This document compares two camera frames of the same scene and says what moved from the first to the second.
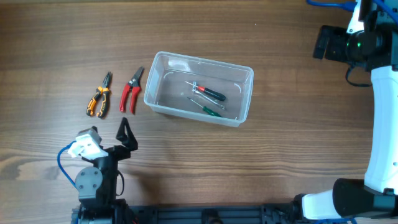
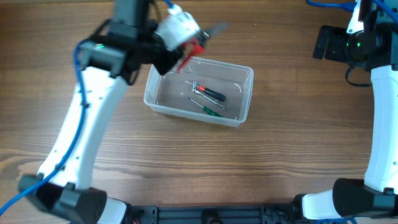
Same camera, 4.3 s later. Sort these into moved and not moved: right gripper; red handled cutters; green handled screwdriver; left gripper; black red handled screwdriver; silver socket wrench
Moved: left gripper; red handled cutters
Not moved: silver socket wrench; green handled screwdriver; right gripper; black red handled screwdriver
